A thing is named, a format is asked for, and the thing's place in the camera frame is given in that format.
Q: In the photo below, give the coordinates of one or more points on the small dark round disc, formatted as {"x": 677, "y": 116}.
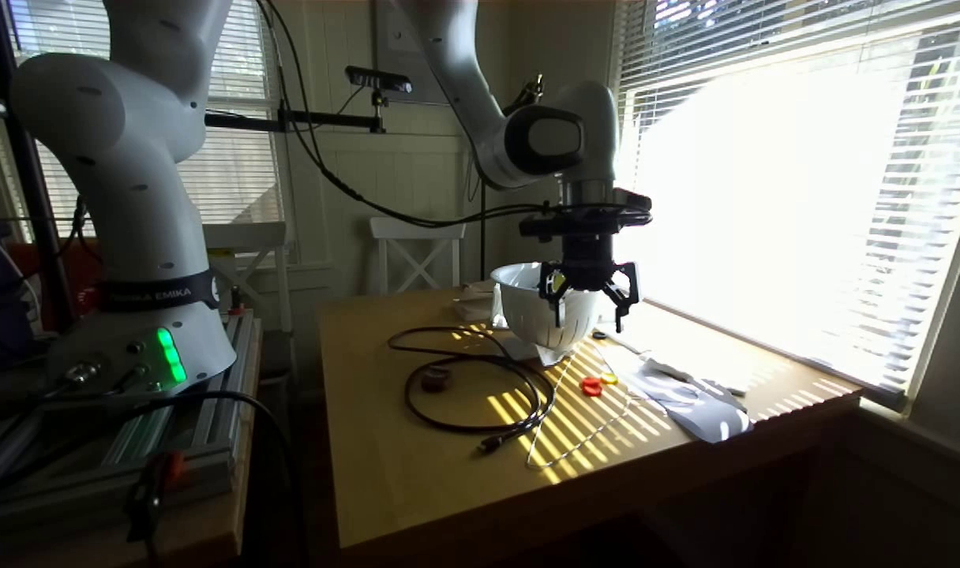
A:
{"x": 435, "y": 383}

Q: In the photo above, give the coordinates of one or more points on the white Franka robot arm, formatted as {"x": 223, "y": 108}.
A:
{"x": 133, "y": 210}

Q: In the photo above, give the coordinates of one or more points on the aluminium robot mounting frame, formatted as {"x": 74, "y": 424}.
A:
{"x": 79, "y": 463}

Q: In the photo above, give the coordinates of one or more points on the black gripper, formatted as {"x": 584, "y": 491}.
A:
{"x": 588, "y": 259}

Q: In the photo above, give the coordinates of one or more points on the white folded cloth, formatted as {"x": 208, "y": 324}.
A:
{"x": 696, "y": 411}

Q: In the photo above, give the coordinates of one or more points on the large white window blinds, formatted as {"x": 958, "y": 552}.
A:
{"x": 796, "y": 210}

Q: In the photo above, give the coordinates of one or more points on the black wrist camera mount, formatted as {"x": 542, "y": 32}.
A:
{"x": 586, "y": 214}

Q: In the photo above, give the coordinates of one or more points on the small white window blinds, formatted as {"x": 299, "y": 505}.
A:
{"x": 239, "y": 179}

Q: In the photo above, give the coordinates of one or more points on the black slanted stand pole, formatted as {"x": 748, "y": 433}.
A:
{"x": 32, "y": 201}

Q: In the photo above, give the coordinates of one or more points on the black camera on boom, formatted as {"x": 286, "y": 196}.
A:
{"x": 381, "y": 76}

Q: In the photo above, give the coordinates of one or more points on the dark blue bag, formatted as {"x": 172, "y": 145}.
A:
{"x": 3, "y": 304}

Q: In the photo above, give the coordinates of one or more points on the white ceramic bowl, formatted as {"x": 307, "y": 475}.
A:
{"x": 523, "y": 317}

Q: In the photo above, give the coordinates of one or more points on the black horizontal boom rod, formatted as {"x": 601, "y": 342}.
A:
{"x": 293, "y": 118}

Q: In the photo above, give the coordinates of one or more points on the black switch box red button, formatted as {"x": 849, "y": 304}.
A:
{"x": 151, "y": 505}

